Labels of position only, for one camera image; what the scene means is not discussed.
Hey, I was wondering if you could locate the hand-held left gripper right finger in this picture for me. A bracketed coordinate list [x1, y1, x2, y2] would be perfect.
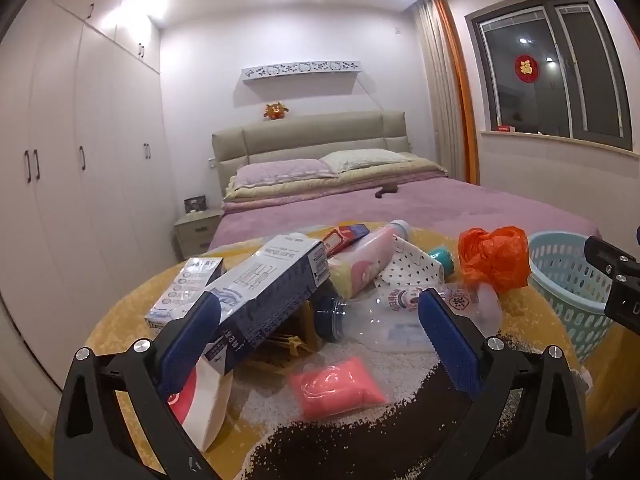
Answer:
[417, 287, 588, 480]

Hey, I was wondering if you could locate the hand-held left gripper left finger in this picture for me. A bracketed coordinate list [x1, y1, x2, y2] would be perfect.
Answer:
[52, 290, 228, 480]

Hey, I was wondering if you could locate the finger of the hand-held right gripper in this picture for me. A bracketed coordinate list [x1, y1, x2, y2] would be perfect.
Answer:
[584, 235, 640, 333]

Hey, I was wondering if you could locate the light blue plastic basket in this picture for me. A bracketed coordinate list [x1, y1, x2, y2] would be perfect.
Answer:
[527, 231, 623, 366]

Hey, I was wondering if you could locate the dark blue milk carton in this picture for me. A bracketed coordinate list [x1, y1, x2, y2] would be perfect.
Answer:
[202, 234, 332, 376]

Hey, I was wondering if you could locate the brown paper bag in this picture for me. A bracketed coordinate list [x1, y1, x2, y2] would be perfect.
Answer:
[270, 305, 321, 357]

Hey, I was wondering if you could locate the small white blue carton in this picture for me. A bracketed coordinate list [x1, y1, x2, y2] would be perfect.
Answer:
[145, 257, 224, 331]

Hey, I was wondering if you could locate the clear plastic bottle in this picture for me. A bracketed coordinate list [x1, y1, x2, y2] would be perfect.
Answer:
[314, 282, 503, 356]

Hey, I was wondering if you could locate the yellow printed blanket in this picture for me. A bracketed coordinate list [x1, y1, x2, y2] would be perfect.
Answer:
[82, 222, 596, 480]

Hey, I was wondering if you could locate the red white paper bag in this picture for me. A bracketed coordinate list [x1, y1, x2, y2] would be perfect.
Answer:
[167, 354, 236, 453]

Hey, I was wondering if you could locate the small teal cup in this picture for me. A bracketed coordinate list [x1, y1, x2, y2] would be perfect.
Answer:
[427, 247, 455, 277]

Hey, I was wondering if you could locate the white dotted paper bag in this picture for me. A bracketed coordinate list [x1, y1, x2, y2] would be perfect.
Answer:
[377, 235, 446, 288]

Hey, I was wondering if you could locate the orange plastic bag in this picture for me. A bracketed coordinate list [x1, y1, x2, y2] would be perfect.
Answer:
[457, 226, 532, 293]

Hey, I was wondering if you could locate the beige nightstand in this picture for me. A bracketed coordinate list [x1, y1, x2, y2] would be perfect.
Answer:
[173, 208, 223, 263]

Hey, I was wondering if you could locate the pink white bottle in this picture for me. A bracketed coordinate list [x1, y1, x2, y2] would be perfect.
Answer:
[327, 220, 413, 298]

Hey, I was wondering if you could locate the pink plastic packet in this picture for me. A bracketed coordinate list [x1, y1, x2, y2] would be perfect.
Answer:
[288, 356, 390, 422]

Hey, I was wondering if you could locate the bed with purple sheet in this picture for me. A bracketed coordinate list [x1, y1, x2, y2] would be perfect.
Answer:
[207, 110, 603, 253]

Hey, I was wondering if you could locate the red cardboard box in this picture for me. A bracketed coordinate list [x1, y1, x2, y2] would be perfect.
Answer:
[320, 224, 372, 256]

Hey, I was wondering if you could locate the purple pillow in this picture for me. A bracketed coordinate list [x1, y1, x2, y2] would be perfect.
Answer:
[235, 159, 337, 188]

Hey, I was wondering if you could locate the white floral pillow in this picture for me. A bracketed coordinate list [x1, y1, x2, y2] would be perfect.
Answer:
[320, 149, 426, 173]

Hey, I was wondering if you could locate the white wardrobe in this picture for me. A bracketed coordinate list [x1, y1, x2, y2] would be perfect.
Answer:
[0, 0, 176, 411]

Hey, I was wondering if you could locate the grey framed window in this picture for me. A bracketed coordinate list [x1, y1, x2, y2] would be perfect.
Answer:
[465, 0, 636, 151]

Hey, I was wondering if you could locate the round red window decoration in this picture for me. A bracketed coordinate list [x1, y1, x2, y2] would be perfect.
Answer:
[515, 54, 542, 83]

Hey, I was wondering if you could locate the beige orange curtain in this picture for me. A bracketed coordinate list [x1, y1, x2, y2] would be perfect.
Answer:
[412, 0, 481, 186]

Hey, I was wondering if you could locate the white wall shelf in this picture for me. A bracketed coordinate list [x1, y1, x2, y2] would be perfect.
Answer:
[241, 60, 362, 83]

